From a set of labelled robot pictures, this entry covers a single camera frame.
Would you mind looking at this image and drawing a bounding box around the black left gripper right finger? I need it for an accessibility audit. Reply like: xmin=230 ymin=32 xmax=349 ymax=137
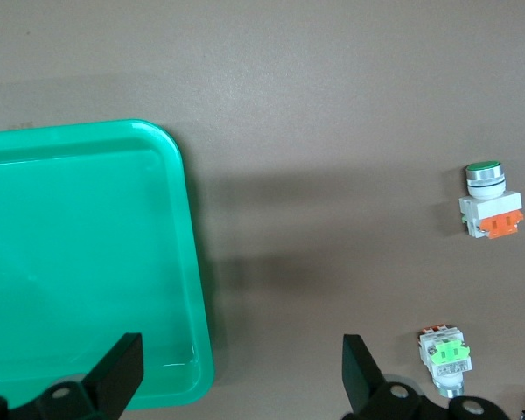
xmin=340 ymin=334 xmax=508 ymax=420

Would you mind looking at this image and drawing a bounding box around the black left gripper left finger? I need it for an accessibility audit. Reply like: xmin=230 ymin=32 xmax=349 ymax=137
xmin=0 ymin=332 xmax=144 ymax=420

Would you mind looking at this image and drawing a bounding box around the green button orange contact block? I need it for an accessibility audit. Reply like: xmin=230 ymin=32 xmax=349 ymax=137
xmin=458 ymin=160 xmax=525 ymax=241

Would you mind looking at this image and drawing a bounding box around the green plastic tray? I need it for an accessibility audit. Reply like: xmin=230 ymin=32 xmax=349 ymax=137
xmin=0 ymin=118 xmax=215 ymax=410

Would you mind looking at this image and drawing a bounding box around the brown table cover sheet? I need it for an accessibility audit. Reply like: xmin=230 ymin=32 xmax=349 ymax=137
xmin=0 ymin=0 xmax=525 ymax=420

